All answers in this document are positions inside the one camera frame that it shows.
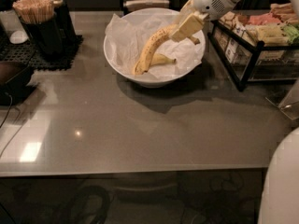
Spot large spotted yellow banana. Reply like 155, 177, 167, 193
133, 24, 199, 75

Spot black rubber mesh mat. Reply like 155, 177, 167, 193
0, 34, 83, 70

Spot white paper liner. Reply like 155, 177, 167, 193
105, 11, 202, 83

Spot black stir stick cup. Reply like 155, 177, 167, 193
21, 16, 64, 60

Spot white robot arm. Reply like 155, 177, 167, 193
178, 0, 299, 224

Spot wooden stir sticks bundle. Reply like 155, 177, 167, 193
12, 0, 54, 24

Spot pink sugar packets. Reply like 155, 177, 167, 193
249, 13, 281, 25

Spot dark bottle with wooden knob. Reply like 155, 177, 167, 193
53, 0, 77, 43

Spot white tea bag packets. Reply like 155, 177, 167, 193
214, 12, 250, 65

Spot white ceramic bowl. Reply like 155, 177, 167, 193
103, 7, 206, 89

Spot clear glass shaker jar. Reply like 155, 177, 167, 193
0, 0, 28, 44

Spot black cable on table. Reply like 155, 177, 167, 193
0, 91, 21, 131

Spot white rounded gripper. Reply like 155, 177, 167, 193
170, 0, 240, 42

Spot coiled black cable below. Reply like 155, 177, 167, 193
50, 184, 113, 224

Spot dark brown tray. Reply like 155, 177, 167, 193
0, 61, 34, 105

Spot black wire condiment rack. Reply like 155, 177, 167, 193
208, 20, 299, 91

